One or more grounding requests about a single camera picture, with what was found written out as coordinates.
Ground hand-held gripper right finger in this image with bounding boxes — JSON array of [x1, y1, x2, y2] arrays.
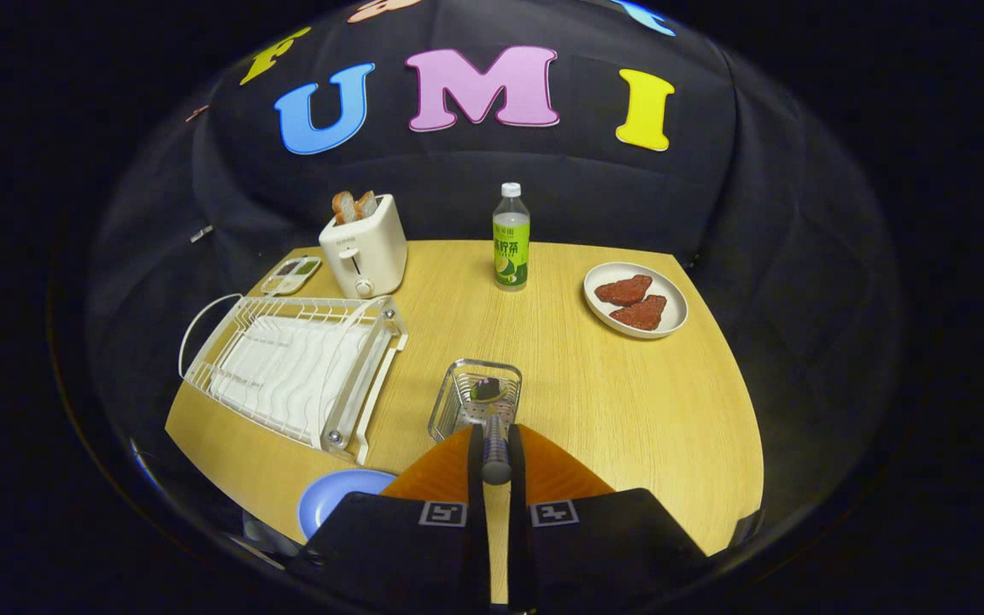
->
[[507, 425, 706, 609]]

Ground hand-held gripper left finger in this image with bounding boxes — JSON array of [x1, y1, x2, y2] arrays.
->
[[304, 425, 493, 609]]

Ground metal spoon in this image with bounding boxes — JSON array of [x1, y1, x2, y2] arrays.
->
[[471, 378, 516, 486]]

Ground metal wire basket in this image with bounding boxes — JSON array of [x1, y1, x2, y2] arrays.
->
[[428, 359, 523, 443]]

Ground blue plate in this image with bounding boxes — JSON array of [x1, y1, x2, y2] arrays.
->
[[298, 469, 397, 541]]

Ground white wire dish rack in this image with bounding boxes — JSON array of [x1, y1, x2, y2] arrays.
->
[[179, 293, 409, 466]]

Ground white oval dish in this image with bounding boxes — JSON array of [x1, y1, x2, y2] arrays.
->
[[583, 261, 688, 340]]

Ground red meat piece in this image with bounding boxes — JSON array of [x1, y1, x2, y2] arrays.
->
[[609, 295, 668, 331], [594, 274, 653, 307]]

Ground green label drink bottle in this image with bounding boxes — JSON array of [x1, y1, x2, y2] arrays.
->
[[493, 182, 531, 292]]

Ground white toaster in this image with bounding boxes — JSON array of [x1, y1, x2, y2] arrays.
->
[[319, 194, 408, 299]]

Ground white divided bean tray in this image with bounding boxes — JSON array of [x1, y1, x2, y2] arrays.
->
[[260, 256, 322, 296]]

